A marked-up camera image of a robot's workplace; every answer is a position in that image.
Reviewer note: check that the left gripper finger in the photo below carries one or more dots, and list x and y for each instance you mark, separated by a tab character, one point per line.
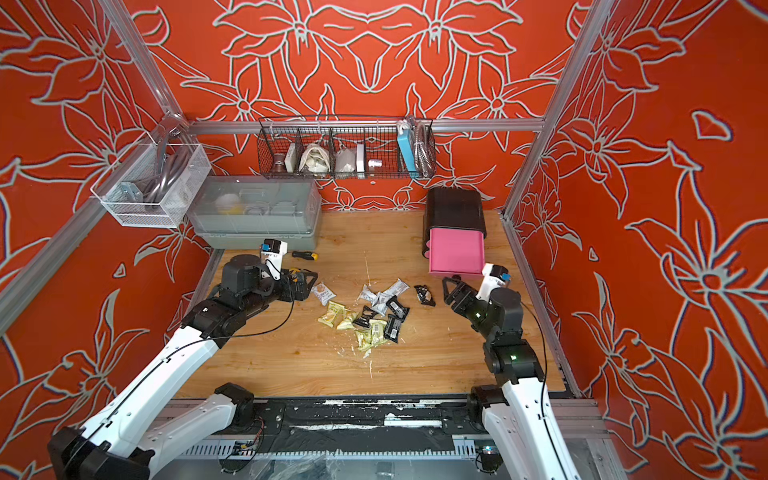
303	292
304	276

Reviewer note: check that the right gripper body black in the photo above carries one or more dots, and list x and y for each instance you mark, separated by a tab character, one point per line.
471	308

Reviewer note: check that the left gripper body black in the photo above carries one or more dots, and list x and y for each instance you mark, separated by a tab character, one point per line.
283	289

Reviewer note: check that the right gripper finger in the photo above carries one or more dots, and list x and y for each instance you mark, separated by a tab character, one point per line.
474	282
452	289

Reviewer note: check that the black cookie packet isolated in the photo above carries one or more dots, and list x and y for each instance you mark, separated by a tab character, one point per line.
424	295

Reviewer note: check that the pink top drawer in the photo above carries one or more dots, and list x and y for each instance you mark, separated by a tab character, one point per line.
456	252

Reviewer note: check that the black cookie packet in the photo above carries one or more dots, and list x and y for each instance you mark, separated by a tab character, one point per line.
364	319
397	308
393	328

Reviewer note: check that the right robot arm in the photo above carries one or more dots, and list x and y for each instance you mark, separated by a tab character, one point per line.
516	411

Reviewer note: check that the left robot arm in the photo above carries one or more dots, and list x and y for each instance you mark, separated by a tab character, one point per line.
120	442

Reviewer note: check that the black drawer cabinet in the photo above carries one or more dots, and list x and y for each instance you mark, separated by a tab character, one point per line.
452	208

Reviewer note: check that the white cookie packet left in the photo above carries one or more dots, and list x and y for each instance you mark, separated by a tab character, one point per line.
323	293

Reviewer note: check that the yellow black screwdriver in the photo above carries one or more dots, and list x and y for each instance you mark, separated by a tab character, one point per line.
305	255

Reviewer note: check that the green cookie packet leftmost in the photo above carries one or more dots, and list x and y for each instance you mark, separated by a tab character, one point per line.
334	313

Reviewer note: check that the green cookie packet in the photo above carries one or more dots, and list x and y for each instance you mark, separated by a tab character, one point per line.
377	332
348	321
365	341
334	313

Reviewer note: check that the white cookie packet far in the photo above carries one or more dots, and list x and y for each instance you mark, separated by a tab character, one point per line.
396	289

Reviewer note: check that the white cookie packet crumpled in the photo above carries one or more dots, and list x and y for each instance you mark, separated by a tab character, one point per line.
368	295

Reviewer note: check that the white cookie packet middle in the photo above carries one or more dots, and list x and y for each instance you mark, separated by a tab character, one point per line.
380	303

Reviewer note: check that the green cookie packet right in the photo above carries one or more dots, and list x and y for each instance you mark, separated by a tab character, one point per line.
377	332

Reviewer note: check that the grey plastic storage box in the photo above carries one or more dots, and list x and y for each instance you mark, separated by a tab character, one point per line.
241	212

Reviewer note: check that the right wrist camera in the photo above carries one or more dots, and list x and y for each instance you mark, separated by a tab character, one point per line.
495	275

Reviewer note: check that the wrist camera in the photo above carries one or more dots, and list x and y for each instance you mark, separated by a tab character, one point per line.
273	250
495	275

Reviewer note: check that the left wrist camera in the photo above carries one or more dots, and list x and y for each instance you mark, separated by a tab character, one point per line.
273	250

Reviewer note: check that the black wire basket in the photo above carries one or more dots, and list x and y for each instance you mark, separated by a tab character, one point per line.
348	147

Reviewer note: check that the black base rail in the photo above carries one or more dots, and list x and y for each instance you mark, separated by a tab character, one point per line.
363	424

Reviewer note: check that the clear plastic wall bin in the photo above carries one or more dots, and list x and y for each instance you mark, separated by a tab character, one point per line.
155	185

